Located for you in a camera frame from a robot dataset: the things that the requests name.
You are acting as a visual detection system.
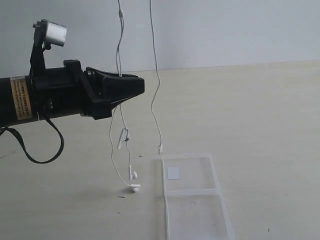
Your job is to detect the clear plastic storage case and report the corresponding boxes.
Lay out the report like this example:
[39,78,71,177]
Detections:
[161,153,235,240]

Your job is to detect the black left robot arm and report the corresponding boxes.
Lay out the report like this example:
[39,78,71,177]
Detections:
[0,60,145,127]

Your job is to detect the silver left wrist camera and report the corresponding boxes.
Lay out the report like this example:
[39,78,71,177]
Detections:
[32,19,67,47]

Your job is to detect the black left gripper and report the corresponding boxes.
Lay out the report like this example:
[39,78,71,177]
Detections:
[29,60,145,120]

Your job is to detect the black camera cable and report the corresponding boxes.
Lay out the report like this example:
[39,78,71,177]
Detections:
[0,117,65,164]

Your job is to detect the white wired earphones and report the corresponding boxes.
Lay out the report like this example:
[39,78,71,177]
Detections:
[109,0,164,193]

